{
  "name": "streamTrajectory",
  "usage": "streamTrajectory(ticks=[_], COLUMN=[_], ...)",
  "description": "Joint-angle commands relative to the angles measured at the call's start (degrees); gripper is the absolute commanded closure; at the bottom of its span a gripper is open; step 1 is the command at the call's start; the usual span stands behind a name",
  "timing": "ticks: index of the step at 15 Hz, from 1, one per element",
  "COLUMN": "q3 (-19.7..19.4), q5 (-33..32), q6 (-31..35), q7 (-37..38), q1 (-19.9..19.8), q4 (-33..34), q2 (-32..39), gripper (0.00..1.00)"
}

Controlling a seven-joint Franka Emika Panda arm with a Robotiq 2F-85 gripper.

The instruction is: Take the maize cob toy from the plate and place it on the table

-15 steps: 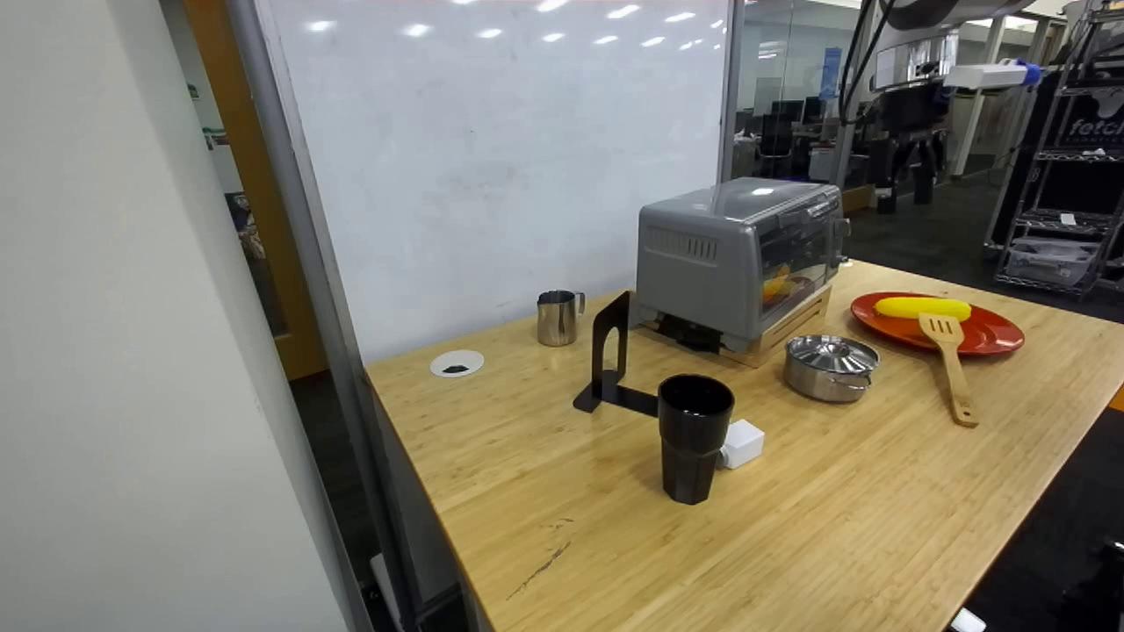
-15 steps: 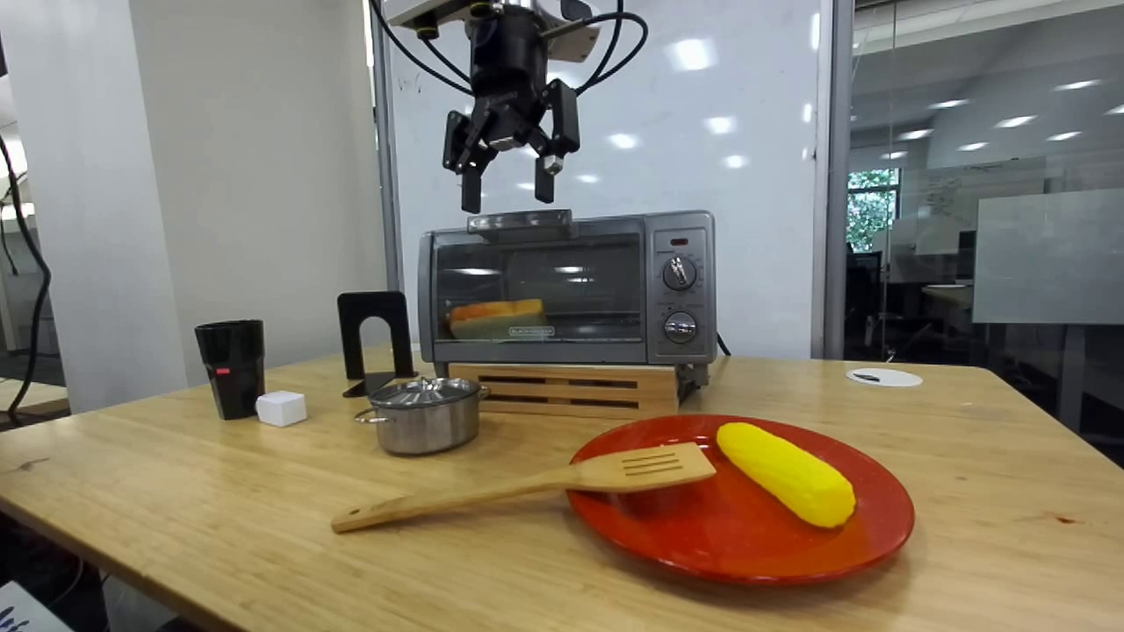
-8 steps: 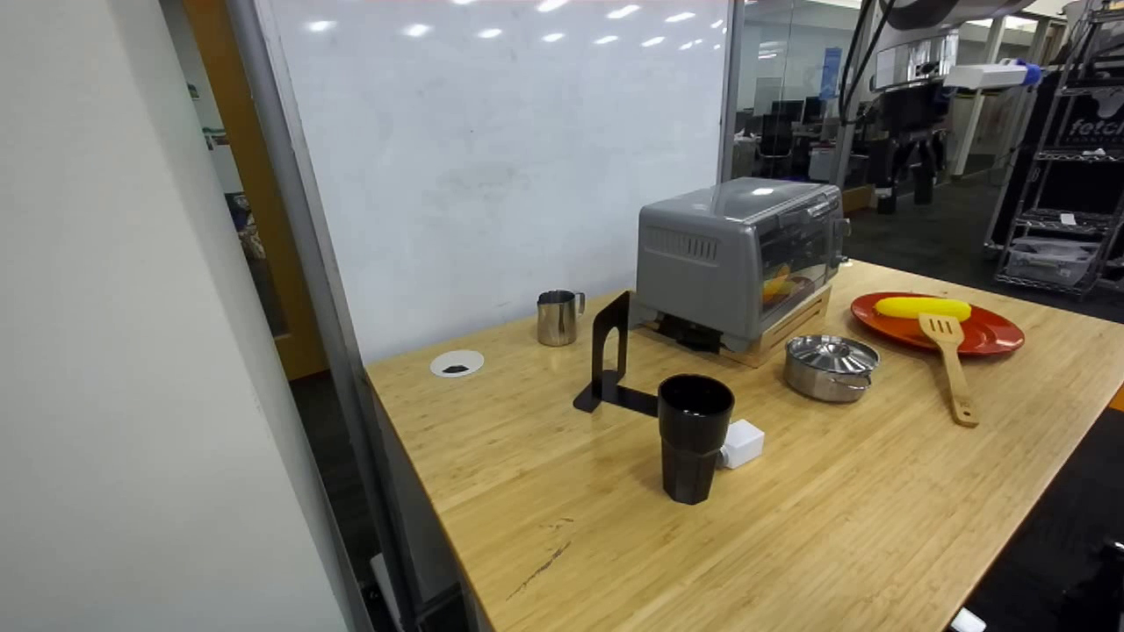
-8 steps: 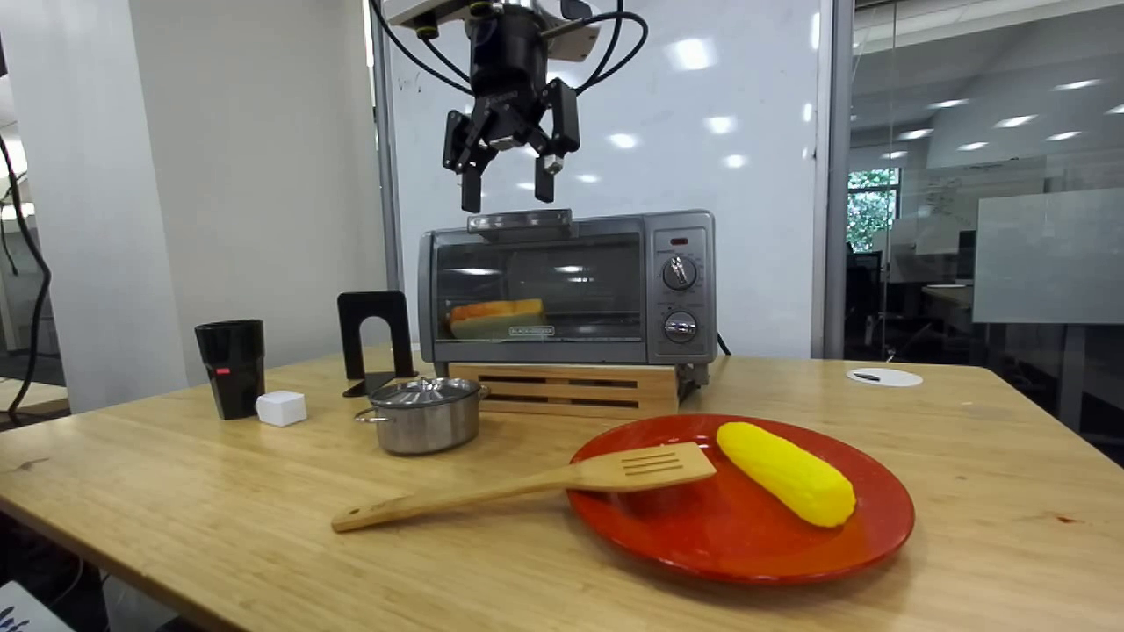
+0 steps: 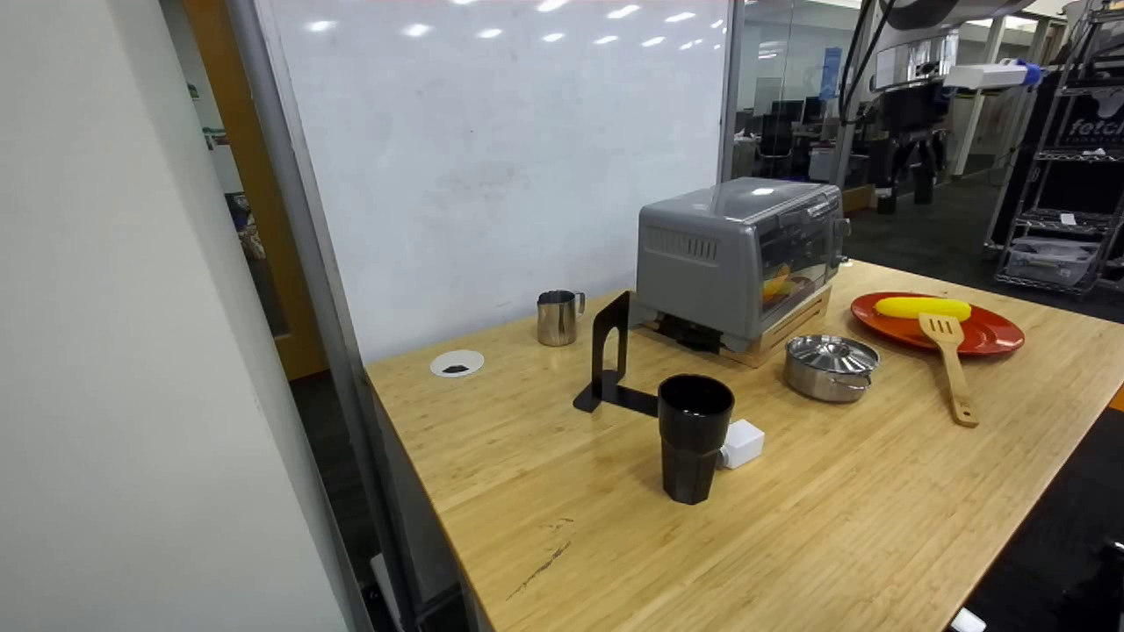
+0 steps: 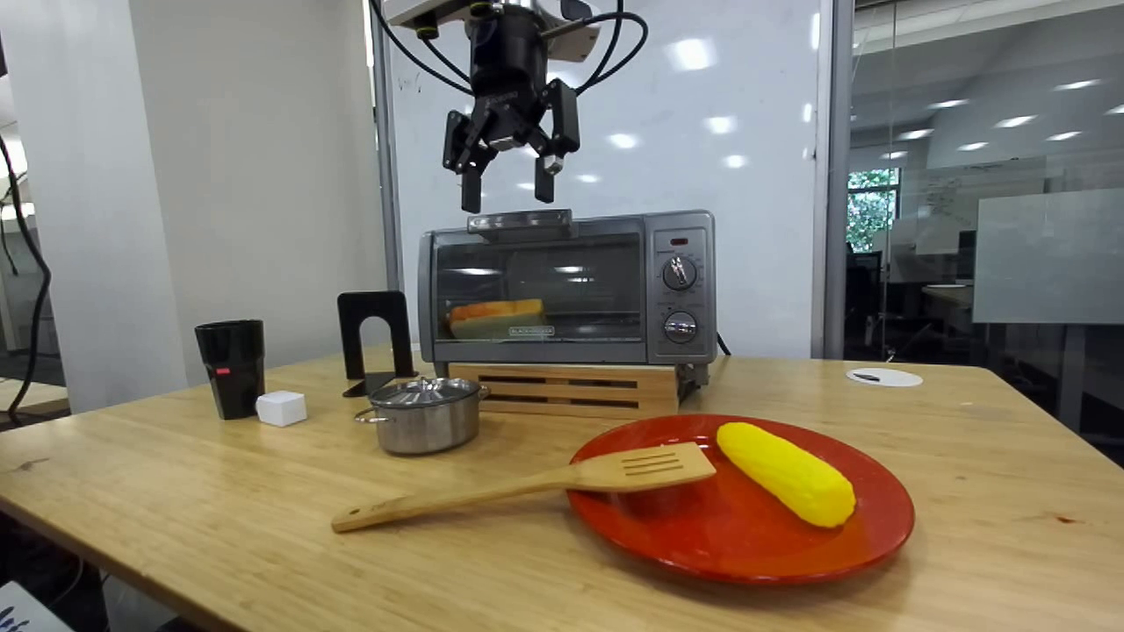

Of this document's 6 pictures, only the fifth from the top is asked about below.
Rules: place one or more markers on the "small steel pot with lid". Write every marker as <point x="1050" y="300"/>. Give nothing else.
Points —
<point x="829" y="372"/>

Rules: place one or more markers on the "wooden slotted spatula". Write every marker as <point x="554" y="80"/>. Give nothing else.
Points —
<point x="951" y="372"/>

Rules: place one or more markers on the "whiteboard partition panel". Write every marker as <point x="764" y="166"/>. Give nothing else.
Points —
<point x="504" y="161"/>

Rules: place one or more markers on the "black plastic cup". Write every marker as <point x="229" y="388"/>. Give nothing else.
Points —
<point x="695" y="451"/>

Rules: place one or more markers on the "yellow maize cob toy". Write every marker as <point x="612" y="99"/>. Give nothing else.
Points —
<point x="922" y="306"/>

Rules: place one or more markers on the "red round plate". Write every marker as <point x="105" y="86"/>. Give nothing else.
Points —
<point x="996" y="335"/>

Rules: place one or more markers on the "black metal shelf rack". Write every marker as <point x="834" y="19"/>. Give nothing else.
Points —
<point x="1059" y="188"/>

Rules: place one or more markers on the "small white box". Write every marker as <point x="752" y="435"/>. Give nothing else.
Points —
<point x="744" y="442"/>

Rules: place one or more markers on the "silver toaster oven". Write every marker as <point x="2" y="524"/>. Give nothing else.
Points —
<point x="703" y="250"/>

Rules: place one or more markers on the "small steel mug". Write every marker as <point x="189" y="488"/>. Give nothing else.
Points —
<point x="555" y="319"/>

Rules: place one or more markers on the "orange toy food in oven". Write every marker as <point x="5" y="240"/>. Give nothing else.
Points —
<point x="776" y="284"/>

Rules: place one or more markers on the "black metal bookend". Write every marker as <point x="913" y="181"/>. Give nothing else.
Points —
<point x="605" y="352"/>

